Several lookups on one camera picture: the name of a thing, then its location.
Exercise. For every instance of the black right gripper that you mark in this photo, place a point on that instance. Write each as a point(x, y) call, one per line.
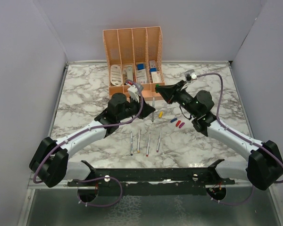
point(170, 92)

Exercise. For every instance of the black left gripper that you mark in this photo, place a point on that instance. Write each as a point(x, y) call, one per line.
point(147, 109)

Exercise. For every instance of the green white pen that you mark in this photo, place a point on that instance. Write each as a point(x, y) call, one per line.
point(153, 105)

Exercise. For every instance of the blue white pen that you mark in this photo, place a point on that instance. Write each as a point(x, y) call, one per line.
point(131, 143)

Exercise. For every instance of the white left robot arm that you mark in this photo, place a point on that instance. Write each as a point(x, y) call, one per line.
point(51, 161)

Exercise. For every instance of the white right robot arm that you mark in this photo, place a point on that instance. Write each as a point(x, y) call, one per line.
point(262, 165)

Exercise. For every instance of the yellow tipped white pen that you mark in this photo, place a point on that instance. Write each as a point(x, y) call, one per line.
point(138, 141)

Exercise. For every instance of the magenta tipped white pen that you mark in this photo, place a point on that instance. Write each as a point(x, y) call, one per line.
point(159, 141)

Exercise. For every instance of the red tipped white pen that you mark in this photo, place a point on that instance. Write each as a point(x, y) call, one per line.
point(148, 145)

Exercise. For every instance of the white box blue lid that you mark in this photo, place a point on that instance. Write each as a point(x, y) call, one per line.
point(141, 73)

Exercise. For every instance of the grey metal flat tool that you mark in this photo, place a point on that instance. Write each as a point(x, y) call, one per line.
point(128, 73)

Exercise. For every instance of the white oval packaged item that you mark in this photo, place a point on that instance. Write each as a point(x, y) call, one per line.
point(116, 78)

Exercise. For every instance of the peach plastic desk organizer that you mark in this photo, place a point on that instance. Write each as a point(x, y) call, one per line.
point(131, 45)

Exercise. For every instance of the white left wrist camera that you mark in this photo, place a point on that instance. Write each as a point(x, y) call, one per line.
point(134, 90)

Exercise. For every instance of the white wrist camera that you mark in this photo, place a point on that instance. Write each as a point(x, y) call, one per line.
point(134, 90)
point(190, 76)

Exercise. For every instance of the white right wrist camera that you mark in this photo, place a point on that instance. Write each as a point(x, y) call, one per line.
point(190, 76)

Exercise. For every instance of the black metal base frame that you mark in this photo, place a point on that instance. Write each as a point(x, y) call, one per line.
point(151, 181)

